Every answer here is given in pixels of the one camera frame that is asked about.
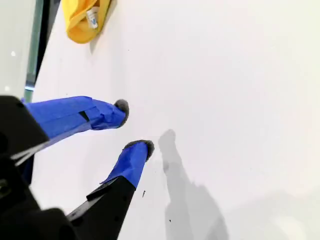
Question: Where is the yellow square towel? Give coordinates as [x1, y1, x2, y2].
[61, 0, 112, 45]

